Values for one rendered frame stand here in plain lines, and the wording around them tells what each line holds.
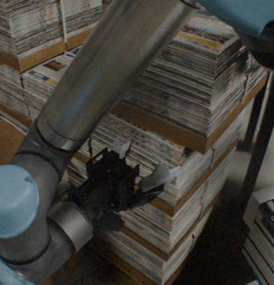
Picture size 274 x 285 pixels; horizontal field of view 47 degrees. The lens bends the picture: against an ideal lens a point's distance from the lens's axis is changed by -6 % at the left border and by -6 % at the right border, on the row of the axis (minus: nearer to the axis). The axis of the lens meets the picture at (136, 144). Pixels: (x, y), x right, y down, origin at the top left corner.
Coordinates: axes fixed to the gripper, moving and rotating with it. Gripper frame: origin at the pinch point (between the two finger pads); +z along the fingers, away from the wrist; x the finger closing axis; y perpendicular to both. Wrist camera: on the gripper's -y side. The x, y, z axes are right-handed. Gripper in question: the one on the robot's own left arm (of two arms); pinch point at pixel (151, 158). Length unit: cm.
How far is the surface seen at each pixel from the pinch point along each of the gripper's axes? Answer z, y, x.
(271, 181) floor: 102, -85, -12
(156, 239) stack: 7.8, -39.6, 2.4
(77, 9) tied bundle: 34, 11, 55
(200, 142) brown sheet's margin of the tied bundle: 8.9, 1.1, -5.5
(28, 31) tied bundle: 14, 9, 55
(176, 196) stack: 7.6, -16.4, -2.3
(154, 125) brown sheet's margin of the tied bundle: 8.8, 0.3, 5.7
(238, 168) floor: 100, -85, 8
